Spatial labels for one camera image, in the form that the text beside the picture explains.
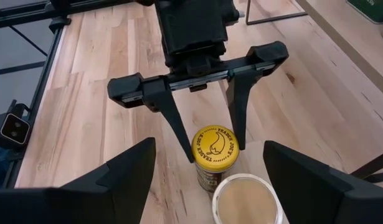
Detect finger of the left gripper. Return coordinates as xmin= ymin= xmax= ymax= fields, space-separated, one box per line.
xmin=225 ymin=68 xmax=264 ymax=151
xmin=142 ymin=77 xmax=196 ymax=164

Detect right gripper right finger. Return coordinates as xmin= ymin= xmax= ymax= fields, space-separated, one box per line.
xmin=262 ymin=141 xmax=383 ymax=224

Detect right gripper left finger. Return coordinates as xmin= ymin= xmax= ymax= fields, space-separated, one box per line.
xmin=0 ymin=136 xmax=157 ymax=224

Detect yellow-lid chili onion jar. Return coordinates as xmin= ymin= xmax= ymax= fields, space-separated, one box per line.
xmin=191 ymin=124 xmax=240 ymax=194

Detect tan-lid furikake jar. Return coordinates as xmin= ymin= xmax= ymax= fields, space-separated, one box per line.
xmin=212 ymin=173 xmax=284 ymax=224

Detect green black pepper tin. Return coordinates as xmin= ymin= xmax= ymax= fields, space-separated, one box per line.
xmin=346 ymin=0 xmax=383 ymax=24

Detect wooden shelf riser black legs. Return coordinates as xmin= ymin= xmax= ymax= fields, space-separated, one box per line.
xmin=244 ymin=0 xmax=383 ymax=184

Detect black table-level camera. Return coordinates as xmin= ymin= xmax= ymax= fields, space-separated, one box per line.
xmin=0 ymin=99 xmax=32 ymax=149

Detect black aluminium table frame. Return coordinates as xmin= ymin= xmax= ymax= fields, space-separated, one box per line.
xmin=0 ymin=0 xmax=133 ymax=190

